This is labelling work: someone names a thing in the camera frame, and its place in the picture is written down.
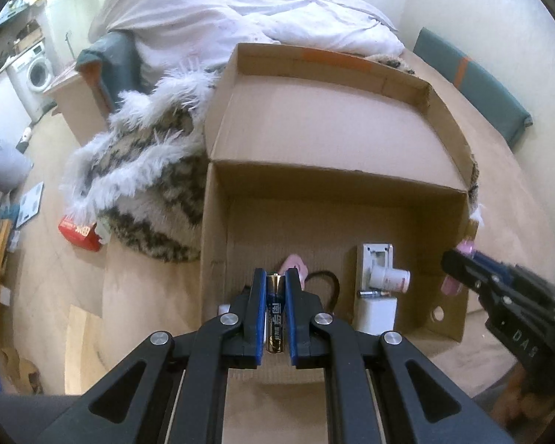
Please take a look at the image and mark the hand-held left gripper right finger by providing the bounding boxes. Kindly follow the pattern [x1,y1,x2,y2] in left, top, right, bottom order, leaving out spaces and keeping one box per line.
[284,267,516,444]

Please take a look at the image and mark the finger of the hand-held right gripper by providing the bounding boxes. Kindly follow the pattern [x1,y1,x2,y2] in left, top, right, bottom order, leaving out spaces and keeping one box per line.
[474,250,528,283]
[441,249,509,308]

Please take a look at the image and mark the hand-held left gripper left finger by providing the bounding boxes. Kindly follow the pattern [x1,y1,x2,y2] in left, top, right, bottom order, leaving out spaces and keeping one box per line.
[37,267,266,444]

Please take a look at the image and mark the pink tube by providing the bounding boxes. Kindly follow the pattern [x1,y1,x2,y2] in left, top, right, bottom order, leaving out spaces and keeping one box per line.
[441,239,477,296]

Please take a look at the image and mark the black hair tie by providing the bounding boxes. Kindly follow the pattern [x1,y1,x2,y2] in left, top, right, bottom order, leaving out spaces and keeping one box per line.
[305,270,342,313]

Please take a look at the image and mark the pink ear model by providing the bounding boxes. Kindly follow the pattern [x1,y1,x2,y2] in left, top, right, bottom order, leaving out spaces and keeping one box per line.
[280,253,308,283]

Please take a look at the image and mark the white pill bottle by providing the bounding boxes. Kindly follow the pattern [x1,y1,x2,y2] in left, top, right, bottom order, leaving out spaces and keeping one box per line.
[369,266,411,293]

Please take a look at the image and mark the white charger plug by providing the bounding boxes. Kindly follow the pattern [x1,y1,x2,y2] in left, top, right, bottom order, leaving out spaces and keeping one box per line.
[354,298,398,334]

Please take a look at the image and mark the white remote control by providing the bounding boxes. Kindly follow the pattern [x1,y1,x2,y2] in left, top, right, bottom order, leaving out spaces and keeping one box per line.
[355,242,394,306]

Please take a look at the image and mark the cardboard box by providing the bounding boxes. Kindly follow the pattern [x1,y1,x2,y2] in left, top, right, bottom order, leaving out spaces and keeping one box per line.
[200,43,481,384]

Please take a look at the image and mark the person's right hand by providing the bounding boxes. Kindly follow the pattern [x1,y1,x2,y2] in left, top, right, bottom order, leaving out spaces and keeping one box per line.
[490,365,555,428]

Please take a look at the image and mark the fluffy patterned blanket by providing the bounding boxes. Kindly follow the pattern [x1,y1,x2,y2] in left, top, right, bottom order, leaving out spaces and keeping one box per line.
[59,53,486,264]

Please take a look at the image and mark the teal cushion with orange stripe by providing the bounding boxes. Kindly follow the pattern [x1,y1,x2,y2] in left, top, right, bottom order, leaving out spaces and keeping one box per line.
[413,27,534,151]

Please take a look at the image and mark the red packet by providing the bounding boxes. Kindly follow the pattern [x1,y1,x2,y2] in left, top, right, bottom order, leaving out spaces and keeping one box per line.
[58,215,103,253]

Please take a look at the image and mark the bathroom scale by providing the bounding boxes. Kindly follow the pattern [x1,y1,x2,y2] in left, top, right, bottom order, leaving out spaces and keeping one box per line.
[15,181,44,229]

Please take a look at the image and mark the wooden bedside table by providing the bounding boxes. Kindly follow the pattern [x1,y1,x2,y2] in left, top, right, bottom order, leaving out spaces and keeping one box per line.
[43,62,114,146]

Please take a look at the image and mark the grey stuffed bag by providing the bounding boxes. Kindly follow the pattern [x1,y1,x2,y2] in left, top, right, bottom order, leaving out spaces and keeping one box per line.
[0,132,33,192]

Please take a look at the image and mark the teal pillow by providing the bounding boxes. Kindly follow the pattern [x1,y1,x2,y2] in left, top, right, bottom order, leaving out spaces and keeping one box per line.
[76,30,142,107]

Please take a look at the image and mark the white duvet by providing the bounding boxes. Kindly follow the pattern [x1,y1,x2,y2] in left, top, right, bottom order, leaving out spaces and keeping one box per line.
[89,0,405,84]

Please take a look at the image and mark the white washing machine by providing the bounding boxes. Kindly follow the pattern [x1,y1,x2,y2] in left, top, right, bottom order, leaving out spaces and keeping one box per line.
[7,41,56,118]

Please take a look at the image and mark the white floor cabinet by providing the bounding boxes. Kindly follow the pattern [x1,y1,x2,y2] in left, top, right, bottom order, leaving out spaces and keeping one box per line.
[0,71,31,135]

